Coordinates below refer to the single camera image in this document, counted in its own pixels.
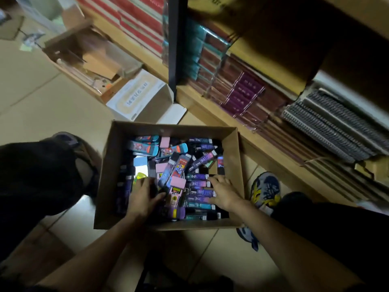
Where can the light blue eraser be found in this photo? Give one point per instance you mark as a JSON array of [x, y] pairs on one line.
[[140, 161]]

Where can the person's right fingers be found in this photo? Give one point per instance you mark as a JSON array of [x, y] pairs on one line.
[[215, 187]]

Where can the pale carton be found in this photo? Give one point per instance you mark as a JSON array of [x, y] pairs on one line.
[[51, 12]]

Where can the wooden shelf unit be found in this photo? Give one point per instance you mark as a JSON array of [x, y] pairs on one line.
[[212, 118]]

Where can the person's right leg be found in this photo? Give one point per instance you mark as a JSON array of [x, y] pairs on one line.
[[337, 240]]

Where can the black shelf post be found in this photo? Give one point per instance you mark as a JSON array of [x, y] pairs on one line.
[[177, 42]]

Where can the open brown cardboard box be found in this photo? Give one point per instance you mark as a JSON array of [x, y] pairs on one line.
[[112, 167]]

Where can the pile of colourful stationery packets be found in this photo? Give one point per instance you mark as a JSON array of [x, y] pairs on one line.
[[194, 179]]

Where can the stack of red white notebooks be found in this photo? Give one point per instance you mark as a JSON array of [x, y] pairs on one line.
[[136, 21]]

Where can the paper scrap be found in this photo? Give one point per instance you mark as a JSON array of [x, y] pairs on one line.
[[30, 41]]

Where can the person's left forearm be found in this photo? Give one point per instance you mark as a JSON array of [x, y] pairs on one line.
[[97, 255]]

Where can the person's right hand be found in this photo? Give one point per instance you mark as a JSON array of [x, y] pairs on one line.
[[226, 194]]

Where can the pink eraser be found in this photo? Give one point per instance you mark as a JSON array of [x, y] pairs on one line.
[[178, 182], [164, 142], [161, 167]]

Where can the stack of brown notebooks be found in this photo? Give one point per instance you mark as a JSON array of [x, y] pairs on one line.
[[319, 167]]

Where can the flat cardboard piece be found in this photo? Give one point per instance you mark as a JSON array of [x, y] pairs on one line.
[[10, 27]]

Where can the person's left thumb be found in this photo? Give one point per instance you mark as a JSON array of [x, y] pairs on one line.
[[158, 198]]

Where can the white printed box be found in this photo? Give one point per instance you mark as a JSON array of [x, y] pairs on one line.
[[139, 95]]

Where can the yellow-green plastic item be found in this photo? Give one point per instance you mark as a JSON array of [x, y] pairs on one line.
[[138, 177]]

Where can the person's right forearm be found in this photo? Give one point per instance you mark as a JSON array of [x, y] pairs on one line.
[[285, 252]]

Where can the person's right shoe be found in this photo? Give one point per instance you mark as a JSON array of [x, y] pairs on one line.
[[266, 191]]

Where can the stack of purple maroon notebooks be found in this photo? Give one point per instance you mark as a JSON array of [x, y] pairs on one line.
[[243, 91]]

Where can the cardboard box of mixed goods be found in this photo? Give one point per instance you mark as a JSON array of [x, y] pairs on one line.
[[91, 60]]

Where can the stack of teal packets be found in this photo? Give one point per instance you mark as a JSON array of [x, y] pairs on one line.
[[202, 54]]

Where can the stack of spiral notebooks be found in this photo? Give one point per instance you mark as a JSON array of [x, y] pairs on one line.
[[334, 127]]

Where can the person's leg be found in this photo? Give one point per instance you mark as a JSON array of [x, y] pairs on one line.
[[33, 191], [337, 240]]

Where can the person's left shoe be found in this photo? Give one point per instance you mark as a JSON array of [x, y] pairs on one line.
[[83, 161]]

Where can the person's shoe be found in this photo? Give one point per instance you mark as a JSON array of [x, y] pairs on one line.
[[266, 191], [83, 161]]

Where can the person's left leg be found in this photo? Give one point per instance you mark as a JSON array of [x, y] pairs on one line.
[[33, 191]]

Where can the large brown carton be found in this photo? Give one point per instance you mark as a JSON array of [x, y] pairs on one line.
[[288, 36]]

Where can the person's left hand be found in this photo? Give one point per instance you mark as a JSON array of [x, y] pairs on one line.
[[141, 200]]

